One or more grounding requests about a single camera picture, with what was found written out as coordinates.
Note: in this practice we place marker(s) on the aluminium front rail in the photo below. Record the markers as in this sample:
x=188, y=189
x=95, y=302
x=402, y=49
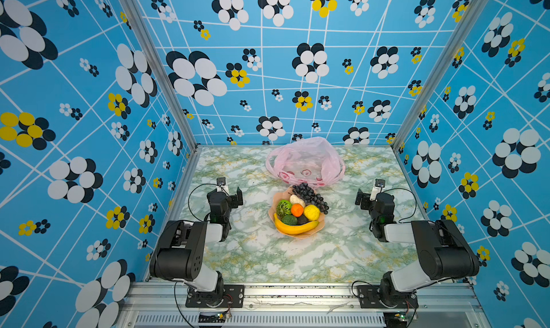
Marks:
x=163, y=304

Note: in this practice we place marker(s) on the yellow lemon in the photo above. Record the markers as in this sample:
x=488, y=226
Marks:
x=312, y=213

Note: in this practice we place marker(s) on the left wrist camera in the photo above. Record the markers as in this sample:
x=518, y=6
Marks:
x=221, y=184

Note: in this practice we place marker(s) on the black grape bunch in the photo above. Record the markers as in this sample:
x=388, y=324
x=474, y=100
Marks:
x=310, y=197

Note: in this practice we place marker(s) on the orange tangerine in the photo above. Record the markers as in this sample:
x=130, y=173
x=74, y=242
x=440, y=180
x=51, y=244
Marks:
x=297, y=210

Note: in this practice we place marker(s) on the yellow banana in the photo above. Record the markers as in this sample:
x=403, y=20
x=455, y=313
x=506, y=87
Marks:
x=294, y=230

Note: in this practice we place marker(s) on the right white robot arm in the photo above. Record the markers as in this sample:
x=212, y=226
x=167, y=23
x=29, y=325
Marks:
x=442, y=252

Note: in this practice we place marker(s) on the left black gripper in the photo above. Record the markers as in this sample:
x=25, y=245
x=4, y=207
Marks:
x=235, y=201

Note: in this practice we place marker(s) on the left corner aluminium post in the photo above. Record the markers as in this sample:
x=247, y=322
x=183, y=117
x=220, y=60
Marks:
x=140, y=30

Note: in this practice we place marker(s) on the beige pear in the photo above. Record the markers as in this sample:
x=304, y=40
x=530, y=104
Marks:
x=294, y=199

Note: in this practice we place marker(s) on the light green lime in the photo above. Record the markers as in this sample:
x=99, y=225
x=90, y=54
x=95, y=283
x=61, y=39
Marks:
x=289, y=220

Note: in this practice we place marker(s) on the corner aluminium post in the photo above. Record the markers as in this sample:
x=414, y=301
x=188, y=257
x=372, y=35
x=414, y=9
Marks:
x=140, y=30
x=456, y=40

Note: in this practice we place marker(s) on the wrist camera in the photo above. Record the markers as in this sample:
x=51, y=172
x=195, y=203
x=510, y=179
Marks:
x=379, y=186
x=221, y=184

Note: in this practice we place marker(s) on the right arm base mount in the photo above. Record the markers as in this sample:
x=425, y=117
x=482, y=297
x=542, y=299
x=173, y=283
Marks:
x=379, y=297

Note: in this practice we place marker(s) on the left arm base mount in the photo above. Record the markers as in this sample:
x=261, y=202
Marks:
x=228, y=296

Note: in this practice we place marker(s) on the green kiwi fruit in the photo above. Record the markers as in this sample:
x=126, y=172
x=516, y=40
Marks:
x=283, y=208

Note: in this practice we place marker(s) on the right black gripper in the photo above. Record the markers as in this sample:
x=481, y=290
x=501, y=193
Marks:
x=365, y=198

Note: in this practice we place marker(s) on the right corner aluminium post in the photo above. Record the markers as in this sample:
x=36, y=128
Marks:
x=456, y=40

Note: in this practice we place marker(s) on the pink plastic bag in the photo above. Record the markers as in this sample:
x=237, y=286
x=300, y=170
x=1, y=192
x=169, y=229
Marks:
x=313, y=161

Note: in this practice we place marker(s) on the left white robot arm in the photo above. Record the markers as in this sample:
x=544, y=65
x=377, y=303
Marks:
x=178, y=256

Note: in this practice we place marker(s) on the pink wavy plate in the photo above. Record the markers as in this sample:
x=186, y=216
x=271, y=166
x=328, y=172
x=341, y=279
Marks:
x=285, y=196

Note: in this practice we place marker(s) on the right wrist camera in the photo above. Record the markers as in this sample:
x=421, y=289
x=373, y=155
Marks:
x=379, y=186

